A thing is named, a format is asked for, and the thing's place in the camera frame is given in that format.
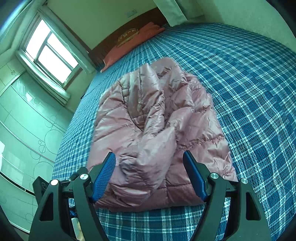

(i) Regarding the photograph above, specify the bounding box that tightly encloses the pink quilted down jacket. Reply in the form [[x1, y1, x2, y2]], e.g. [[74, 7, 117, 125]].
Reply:
[[87, 57, 237, 212]]

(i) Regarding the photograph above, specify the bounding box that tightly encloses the bare left hand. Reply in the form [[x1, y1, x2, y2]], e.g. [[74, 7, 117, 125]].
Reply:
[[71, 218, 85, 241]]

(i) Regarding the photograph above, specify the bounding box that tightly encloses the white patterned wardrobe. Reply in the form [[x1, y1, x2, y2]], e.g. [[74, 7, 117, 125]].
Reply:
[[0, 57, 73, 232]]

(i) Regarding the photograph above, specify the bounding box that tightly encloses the white left window curtain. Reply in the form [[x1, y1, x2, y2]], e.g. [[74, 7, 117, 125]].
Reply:
[[16, 50, 70, 106]]

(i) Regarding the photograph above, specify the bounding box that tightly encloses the dark wooden headboard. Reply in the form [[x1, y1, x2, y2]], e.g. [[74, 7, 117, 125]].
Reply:
[[88, 6, 170, 68]]

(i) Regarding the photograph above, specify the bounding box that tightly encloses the blue plaid bed sheet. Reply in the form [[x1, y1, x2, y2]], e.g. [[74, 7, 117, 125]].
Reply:
[[52, 23, 295, 240]]

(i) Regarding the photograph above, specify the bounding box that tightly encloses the brown embroidered cushion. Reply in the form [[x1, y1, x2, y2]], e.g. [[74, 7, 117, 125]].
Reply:
[[116, 28, 139, 47]]

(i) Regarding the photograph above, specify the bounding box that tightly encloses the orange red pillow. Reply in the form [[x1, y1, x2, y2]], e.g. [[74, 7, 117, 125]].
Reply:
[[100, 22, 165, 73]]

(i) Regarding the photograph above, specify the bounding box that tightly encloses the white curtain beside headboard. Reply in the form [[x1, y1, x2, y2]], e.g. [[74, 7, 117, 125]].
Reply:
[[154, 0, 204, 27]]

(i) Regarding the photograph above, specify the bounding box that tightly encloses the left window with frame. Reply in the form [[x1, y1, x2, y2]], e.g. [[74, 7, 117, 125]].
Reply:
[[20, 14, 81, 90]]

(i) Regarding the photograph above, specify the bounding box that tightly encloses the white wall switch plate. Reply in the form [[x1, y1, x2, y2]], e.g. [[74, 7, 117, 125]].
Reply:
[[125, 9, 137, 18]]

